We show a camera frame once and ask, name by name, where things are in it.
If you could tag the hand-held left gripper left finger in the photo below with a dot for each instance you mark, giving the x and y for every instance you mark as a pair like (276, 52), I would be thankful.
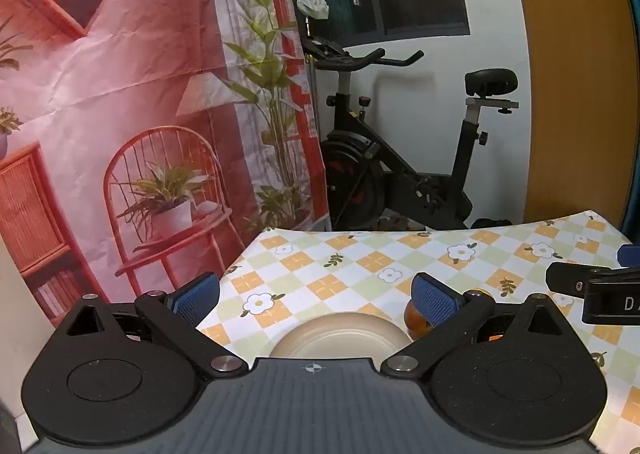
(195, 301)

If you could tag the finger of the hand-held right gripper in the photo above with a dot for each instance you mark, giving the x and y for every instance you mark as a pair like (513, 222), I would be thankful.
(567, 276)
(631, 255)

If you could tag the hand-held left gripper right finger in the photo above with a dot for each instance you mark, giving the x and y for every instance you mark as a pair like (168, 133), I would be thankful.
(435, 301)

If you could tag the orange mandarin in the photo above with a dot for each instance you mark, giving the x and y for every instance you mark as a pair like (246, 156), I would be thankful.
(415, 321)

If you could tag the beige round plate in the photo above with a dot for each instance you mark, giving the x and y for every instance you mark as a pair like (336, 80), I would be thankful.
(340, 339)

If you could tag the checkered floral tablecloth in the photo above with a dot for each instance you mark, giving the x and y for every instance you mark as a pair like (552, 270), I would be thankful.
(350, 259)

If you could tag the black exercise bike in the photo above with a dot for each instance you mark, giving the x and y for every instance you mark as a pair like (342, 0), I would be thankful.
(400, 173)

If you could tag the wooden door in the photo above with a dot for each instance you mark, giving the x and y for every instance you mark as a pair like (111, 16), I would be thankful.
(565, 83)

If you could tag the white cloth cap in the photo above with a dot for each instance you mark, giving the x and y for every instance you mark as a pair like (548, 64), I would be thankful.
(314, 4)

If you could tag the printed wall cloth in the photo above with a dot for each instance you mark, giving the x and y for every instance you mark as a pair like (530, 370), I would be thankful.
(125, 58)

